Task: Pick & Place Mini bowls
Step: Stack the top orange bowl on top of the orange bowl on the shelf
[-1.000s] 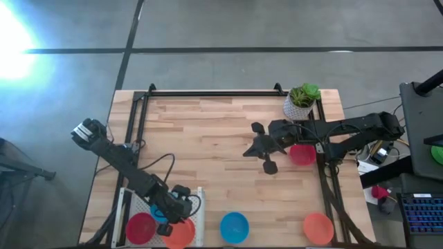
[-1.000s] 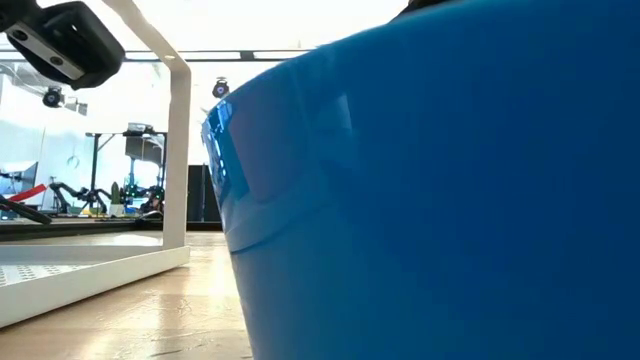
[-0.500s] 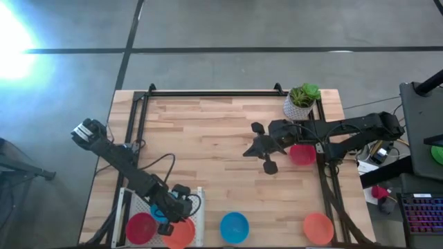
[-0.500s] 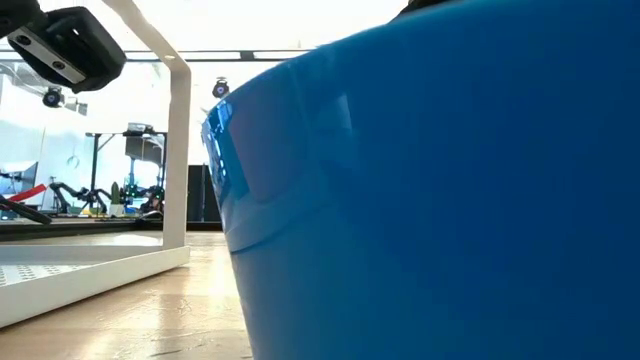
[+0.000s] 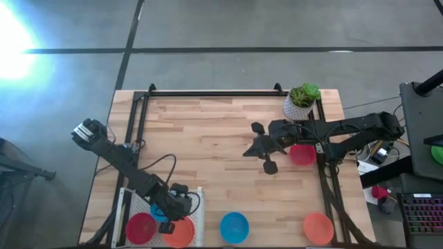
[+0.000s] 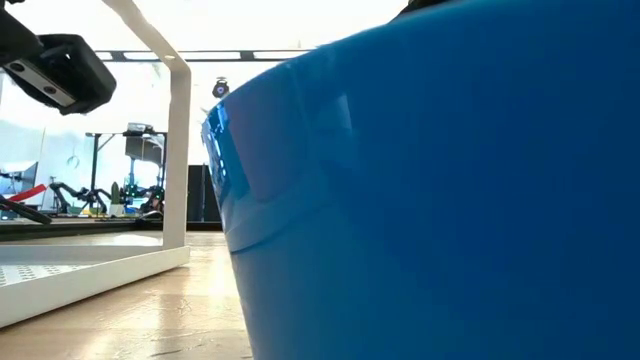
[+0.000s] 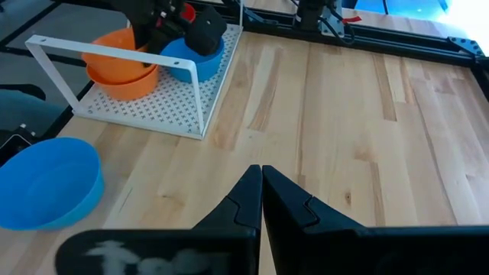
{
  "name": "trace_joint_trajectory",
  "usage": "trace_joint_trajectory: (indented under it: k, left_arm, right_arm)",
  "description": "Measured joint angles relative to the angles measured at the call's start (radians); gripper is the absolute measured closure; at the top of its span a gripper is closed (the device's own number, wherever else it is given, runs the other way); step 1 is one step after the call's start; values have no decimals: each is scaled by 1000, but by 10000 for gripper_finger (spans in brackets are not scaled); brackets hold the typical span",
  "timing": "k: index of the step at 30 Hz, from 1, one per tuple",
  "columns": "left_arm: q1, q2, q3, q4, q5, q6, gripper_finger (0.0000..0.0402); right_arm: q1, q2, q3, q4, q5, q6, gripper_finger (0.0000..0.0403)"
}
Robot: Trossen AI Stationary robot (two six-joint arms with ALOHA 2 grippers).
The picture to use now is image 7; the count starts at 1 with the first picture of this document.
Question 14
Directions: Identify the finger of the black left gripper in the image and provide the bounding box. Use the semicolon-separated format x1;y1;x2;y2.
131;22;154;69
149;26;173;55

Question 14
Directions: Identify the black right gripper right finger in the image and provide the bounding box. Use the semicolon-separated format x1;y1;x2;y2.
262;164;489;275

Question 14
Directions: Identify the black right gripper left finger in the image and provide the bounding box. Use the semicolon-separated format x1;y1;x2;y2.
54;163;264;275

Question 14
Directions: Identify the red plastic mini bowl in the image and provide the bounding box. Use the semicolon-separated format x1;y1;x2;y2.
180;2;197;23

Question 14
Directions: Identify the blue plastic mini bowl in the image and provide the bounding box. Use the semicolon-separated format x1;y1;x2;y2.
0;137;105;231
159;36;226;84

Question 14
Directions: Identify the orange plastic mini bowl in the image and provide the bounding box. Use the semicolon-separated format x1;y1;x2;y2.
86;64;160;102
81;27;158;86

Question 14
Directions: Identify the white perforated metal tray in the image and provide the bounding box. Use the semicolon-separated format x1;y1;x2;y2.
24;23;245;141

